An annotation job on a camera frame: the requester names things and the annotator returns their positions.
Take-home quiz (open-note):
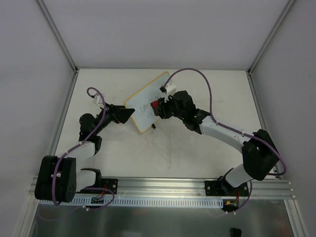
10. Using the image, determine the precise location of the red bone-shaped eraser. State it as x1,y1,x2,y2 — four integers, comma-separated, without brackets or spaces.
151,100,159,110

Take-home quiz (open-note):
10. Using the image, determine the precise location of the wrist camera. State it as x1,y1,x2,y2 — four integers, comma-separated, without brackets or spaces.
164,83,176,96
93,94,104,109

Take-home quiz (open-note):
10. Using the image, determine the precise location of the white slotted cable duct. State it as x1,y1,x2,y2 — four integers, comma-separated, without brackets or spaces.
39,196,224,208

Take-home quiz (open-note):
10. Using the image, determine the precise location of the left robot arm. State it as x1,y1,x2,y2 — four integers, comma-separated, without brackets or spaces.
35,104,135,203

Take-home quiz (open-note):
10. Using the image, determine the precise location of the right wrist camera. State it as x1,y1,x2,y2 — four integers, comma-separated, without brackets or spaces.
164,83,176,96

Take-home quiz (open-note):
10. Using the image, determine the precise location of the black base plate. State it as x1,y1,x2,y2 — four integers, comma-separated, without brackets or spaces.
96,178,119,195
204,180,249,197

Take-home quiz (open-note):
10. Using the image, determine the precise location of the yellow framed whiteboard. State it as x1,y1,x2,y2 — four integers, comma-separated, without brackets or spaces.
124,71,170,133

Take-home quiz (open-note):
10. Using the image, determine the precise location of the right aluminium frame post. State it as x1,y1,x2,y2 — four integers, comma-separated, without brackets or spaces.
247,0,296,75

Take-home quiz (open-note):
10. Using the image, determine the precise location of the aluminium mounting rail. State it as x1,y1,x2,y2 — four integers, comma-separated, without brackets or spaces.
28,175,296,198

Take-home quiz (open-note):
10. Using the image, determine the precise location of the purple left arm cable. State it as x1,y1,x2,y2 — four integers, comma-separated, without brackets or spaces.
50,86,116,210

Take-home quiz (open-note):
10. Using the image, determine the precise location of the aluminium frame post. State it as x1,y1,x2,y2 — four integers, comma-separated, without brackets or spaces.
36,0,78,73
247,0,296,75

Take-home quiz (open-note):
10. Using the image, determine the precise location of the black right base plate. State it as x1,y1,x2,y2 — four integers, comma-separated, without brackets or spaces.
204,180,249,197

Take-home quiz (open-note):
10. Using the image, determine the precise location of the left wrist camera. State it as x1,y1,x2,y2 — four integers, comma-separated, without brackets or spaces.
93,94,104,109

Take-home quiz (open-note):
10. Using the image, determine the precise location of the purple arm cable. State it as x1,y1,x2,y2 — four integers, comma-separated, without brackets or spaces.
50,86,116,210
160,68,287,218

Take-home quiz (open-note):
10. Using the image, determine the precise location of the left aluminium frame post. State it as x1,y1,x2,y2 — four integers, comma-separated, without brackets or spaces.
36,0,78,73

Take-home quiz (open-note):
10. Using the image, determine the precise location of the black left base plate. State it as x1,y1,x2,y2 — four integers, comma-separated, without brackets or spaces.
96,178,119,195

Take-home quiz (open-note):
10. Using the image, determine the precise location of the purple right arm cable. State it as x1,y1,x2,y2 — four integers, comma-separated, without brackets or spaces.
160,68,287,218

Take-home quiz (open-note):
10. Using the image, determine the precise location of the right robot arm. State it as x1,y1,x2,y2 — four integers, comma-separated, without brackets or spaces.
151,91,281,196

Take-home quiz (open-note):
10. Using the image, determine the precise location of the black object at bottom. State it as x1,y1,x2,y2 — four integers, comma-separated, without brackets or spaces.
231,228,242,237

